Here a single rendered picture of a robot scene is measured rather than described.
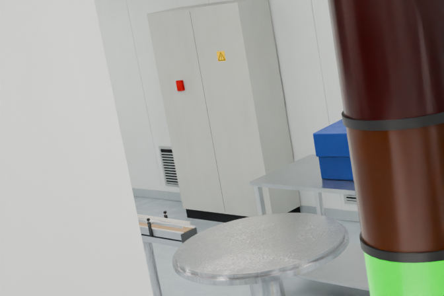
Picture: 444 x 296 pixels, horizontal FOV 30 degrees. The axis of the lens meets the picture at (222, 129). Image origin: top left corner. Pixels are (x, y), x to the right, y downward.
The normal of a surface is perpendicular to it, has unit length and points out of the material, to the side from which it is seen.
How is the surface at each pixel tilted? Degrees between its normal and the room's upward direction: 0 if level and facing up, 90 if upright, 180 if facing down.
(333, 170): 90
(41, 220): 90
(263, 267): 0
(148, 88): 90
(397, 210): 90
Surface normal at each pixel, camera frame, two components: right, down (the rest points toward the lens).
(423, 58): 0.09, 0.18
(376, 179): -0.74, 0.25
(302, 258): -0.17, -0.97
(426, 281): -0.22, 0.22
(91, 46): 0.71, 0.02
